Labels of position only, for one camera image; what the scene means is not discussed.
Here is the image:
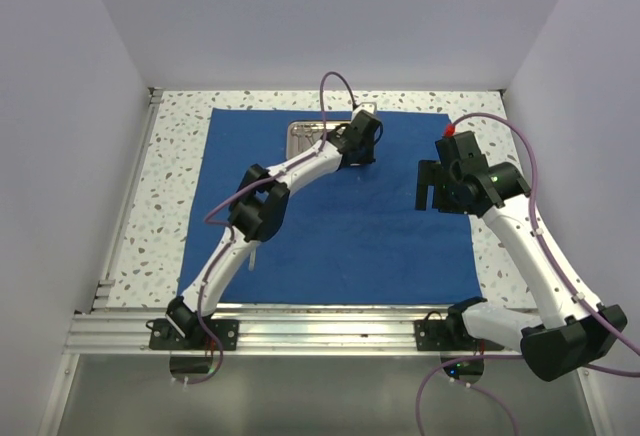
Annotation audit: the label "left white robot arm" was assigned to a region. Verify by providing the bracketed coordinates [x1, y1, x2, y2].
[165, 107, 383, 349]

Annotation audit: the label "aluminium mounting rail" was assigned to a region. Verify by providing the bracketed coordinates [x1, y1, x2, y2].
[64, 305, 551, 357]

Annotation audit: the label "steel forceps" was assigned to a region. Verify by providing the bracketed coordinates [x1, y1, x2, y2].
[248, 248, 257, 271]

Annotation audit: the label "steel instrument tray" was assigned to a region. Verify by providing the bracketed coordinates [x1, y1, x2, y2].
[286, 120, 349, 160]

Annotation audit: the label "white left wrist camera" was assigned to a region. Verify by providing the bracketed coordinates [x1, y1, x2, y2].
[356, 102, 377, 115]

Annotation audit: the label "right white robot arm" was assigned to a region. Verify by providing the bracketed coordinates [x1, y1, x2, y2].
[414, 131, 627, 381]

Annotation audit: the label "red cable connector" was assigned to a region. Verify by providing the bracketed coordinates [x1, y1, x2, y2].
[443, 124, 456, 137]

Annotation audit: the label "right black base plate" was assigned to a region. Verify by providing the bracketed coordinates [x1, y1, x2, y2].
[413, 310, 455, 352]

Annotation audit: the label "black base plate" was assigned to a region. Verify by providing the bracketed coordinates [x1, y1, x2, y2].
[145, 318, 239, 351]
[413, 310, 455, 352]

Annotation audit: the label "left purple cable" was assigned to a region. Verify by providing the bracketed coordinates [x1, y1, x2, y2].
[197, 71, 361, 385]

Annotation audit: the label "blue surgical cloth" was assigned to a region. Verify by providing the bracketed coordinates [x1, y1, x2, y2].
[178, 109, 480, 305]

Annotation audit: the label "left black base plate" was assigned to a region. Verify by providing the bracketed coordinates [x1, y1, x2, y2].
[145, 318, 239, 351]

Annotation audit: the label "steel scissors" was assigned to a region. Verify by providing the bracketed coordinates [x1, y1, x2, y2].
[290, 123, 323, 145]

